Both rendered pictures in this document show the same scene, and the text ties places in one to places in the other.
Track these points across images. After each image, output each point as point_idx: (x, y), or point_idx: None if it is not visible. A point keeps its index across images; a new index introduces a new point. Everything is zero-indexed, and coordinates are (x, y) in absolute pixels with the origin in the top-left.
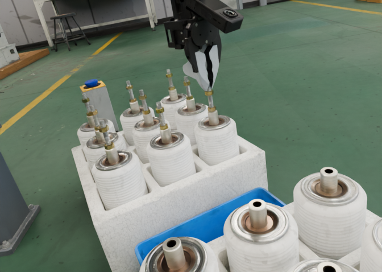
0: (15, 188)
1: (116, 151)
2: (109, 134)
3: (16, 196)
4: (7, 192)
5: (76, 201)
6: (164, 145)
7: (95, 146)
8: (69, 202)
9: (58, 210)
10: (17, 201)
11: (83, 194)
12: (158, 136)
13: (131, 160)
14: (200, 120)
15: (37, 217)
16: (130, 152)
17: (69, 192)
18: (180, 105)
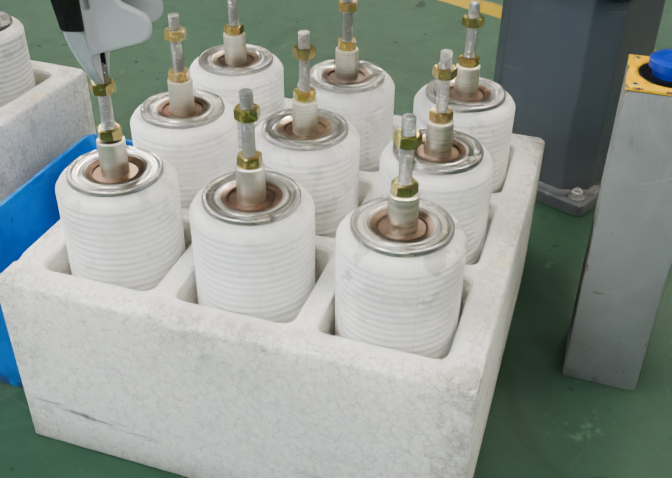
0: (562, 123)
1: (224, 43)
2: (357, 85)
3: (553, 134)
4: (538, 104)
5: (536, 257)
6: (168, 96)
7: (327, 61)
8: (549, 249)
9: (536, 231)
10: (548, 142)
11: (555, 274)
12: (215, 107)
13: (199, 68)
14: (161, 162)
15: (548, 207)
16: (220, 70)
17: None
18: (341, 221)
